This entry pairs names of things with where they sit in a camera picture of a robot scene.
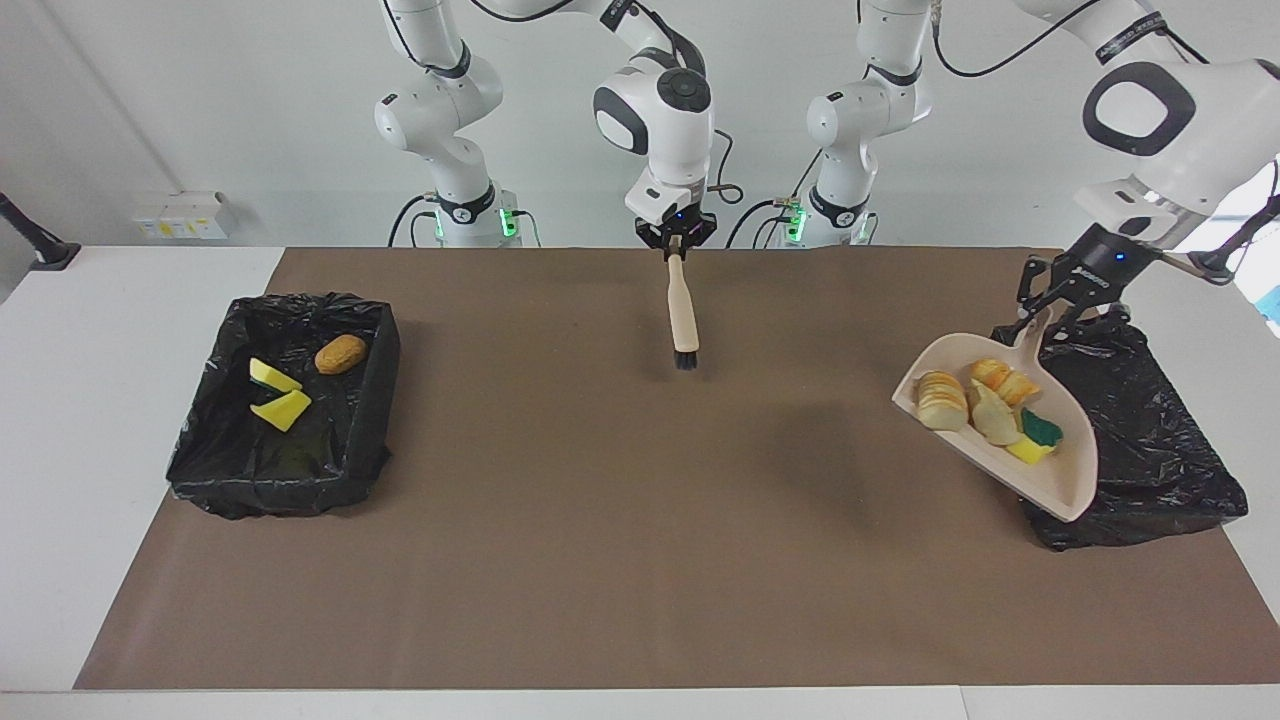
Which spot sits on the black clamp stand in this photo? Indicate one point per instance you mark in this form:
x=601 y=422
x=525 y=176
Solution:
x=50 y=255
x=1215 y=264

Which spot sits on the box wrapped in black bag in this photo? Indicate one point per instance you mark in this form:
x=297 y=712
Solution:
x=1150 y=470

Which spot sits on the blue object at table edge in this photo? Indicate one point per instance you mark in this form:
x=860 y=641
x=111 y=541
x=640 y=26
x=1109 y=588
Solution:
x=1272 y=305

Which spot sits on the open bin with black bag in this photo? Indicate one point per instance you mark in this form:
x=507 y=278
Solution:
x=300 y=470

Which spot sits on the beige hand brush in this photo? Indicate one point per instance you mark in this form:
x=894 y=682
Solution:
x=683 y=310

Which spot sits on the pale yellow bread chunk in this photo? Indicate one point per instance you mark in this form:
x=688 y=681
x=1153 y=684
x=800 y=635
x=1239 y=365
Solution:
x=993 y=420
x=942 y=402

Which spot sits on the notched yellow sponge piece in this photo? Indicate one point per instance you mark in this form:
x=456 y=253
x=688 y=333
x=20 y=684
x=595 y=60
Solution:
x=283 y=410

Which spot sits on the white wall socket strip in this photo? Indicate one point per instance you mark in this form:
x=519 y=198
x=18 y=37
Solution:
x=180 y=218

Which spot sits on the green and yellow sponge piece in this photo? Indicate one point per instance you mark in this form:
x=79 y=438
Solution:
x=1040 y=430

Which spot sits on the brown paper table mat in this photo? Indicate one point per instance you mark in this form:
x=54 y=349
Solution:
x=640 y=600

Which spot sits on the beige plastic dustpan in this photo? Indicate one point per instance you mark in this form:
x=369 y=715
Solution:
x=1065 y=480

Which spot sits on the orange striped bread piece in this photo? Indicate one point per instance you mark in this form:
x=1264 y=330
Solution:
x=1010 y=380

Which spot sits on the brown bread roll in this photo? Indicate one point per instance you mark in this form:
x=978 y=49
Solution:
x=341 y=354

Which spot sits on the curved yellow sponge piece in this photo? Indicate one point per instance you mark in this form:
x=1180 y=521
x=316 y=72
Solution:
x=270 y=376

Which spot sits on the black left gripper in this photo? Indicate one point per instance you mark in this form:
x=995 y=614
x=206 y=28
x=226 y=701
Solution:
x=1105 y=268

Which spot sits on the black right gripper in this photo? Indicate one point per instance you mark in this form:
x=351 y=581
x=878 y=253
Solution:
x=678 y=226

